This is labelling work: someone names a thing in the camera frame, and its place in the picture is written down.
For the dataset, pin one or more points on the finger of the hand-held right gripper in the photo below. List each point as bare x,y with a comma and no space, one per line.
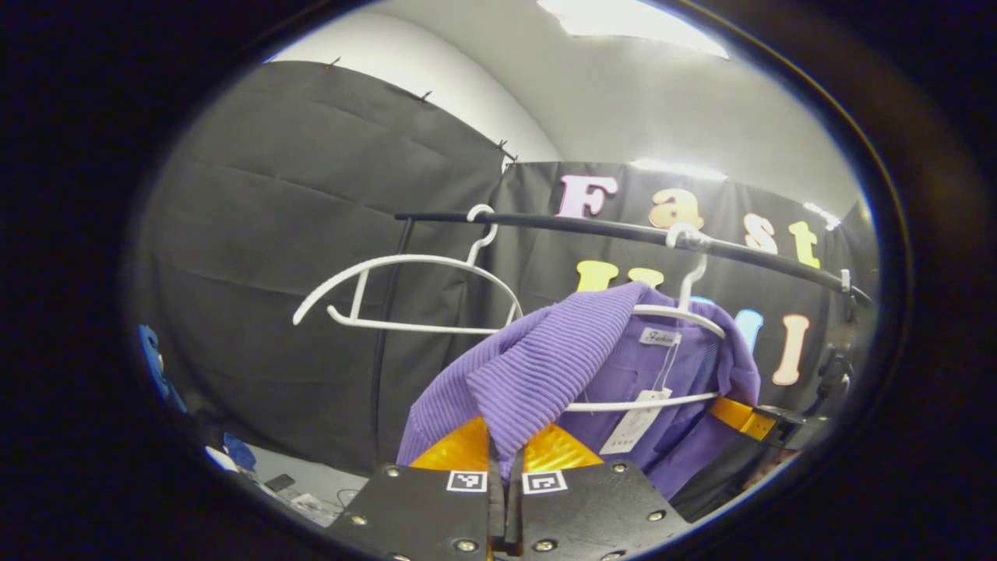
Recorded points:
744,418

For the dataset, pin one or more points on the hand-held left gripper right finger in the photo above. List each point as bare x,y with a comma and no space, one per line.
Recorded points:
592,514

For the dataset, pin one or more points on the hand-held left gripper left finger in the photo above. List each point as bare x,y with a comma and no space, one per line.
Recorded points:
420,514

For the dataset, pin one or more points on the purple ribbed jacket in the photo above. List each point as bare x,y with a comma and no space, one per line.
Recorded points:
545,366

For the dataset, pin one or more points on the white plastic clothes hanger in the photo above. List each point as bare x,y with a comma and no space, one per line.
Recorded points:
420,256
592,406

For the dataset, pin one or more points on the black metal clothes rack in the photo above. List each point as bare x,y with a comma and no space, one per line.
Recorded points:
592,226

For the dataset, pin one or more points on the blue object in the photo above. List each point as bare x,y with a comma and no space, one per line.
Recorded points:
160,366
238,452

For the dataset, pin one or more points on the black backdrop cloth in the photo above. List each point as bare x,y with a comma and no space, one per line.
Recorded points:
273,234

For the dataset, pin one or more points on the large ceiling light panel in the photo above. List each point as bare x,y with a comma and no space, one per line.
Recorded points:
639,23

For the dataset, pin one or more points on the black camera stand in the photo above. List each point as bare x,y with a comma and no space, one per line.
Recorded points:
833,378

